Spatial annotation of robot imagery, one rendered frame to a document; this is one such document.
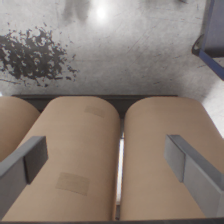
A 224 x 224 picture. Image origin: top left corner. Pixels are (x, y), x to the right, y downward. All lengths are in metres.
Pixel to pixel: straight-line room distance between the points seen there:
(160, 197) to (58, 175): 0.28
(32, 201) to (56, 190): 0.06
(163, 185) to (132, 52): 0.66
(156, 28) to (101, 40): 0.28
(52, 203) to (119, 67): 0.72
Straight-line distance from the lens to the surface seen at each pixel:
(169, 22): 0.88
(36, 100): 1.15
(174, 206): 0.45
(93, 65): 0.93
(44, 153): 0.17
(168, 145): 0.16
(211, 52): 0.83
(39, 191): 0.50
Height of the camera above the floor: 0.85
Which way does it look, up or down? 52 degrees down
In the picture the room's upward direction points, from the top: 171 degrees counter-clockwise
